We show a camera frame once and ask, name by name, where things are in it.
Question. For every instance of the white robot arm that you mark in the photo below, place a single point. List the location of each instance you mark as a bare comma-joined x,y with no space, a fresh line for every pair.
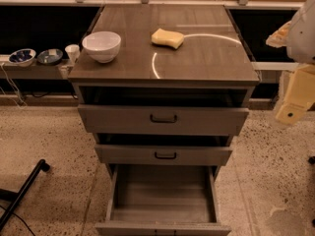
298,36

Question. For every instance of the yellow sponge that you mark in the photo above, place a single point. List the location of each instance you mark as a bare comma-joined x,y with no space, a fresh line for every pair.
167,38

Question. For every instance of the drawer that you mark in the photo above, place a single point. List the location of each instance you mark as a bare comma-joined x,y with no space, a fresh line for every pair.
163,111
162,150
162,200

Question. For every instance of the dark blue shallow bowl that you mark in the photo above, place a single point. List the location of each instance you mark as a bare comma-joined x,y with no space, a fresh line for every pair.
50,57

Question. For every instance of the middle drawer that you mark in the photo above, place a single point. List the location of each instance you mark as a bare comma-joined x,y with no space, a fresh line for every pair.
162,150

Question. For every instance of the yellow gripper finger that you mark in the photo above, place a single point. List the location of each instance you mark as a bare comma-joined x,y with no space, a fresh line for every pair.
299,95
278,38

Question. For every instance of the blue patterned bowl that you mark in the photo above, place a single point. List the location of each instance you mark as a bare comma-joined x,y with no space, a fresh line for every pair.
22,57

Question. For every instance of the black metal stand leg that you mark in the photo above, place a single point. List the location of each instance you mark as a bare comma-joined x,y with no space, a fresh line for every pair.
14,198

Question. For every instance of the bottom drawer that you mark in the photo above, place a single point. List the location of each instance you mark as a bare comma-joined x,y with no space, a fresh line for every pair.
162,200

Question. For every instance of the white ceramic bowl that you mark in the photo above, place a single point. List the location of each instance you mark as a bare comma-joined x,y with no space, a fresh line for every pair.
102,46

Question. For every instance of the low side shelf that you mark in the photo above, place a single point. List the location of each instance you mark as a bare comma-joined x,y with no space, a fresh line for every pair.
35,71

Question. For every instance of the top drawer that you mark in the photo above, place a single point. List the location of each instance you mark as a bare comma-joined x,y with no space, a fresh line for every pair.
163,111

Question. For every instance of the grey wooden drawer cabinet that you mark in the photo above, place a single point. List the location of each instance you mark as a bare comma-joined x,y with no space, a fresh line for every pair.
210,57

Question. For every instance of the white paper cup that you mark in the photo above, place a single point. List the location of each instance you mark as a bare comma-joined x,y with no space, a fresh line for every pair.
73,52

